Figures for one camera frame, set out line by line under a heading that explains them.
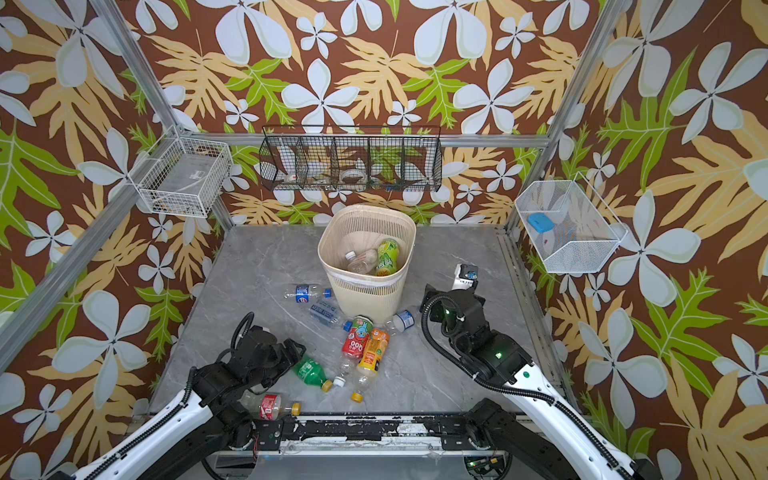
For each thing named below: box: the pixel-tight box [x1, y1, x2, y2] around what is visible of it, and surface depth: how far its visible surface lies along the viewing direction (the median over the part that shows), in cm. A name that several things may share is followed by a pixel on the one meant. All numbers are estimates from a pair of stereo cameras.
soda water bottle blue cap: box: [309, 299, 353, 332], surface depth 93 cm
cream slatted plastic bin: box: [318, 204, 417, 324], surface depth 90 cm
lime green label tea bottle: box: [376, 238, 399, 277], surface depth 88 cm
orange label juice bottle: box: [351, 328, 391, 403], surface depth 84 cm
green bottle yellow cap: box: [292, 356, 333, 393], surface depth 80 cm
